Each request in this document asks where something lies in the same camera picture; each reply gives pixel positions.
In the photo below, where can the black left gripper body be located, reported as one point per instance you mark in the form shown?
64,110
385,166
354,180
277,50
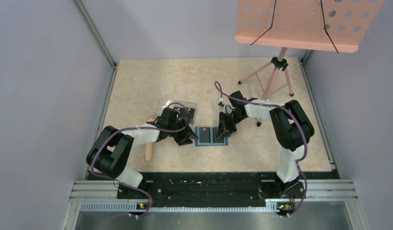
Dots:
178,124

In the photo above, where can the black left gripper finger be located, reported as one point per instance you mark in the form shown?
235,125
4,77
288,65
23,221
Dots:
185,140
188,133

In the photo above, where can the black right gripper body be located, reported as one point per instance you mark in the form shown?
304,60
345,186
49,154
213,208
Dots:
230,120

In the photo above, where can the black credit card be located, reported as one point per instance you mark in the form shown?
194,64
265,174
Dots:
216,139
204,135

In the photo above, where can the blue leather card holder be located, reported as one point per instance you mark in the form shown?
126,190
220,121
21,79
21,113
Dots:
197,144

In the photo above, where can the clear acrylic card box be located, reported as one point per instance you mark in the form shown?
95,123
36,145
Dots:
163,103

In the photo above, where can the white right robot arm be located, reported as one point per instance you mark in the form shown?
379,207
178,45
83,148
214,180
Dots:
292,128

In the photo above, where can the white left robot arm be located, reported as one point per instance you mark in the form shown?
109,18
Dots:
109,154

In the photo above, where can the black credit cards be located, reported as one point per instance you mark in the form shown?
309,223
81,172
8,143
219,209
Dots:
187,112

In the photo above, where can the pink music stand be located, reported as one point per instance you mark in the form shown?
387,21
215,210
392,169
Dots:
322,25

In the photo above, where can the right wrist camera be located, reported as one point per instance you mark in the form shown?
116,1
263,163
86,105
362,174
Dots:
224,107

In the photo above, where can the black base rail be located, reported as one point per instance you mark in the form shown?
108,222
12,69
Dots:
213,189

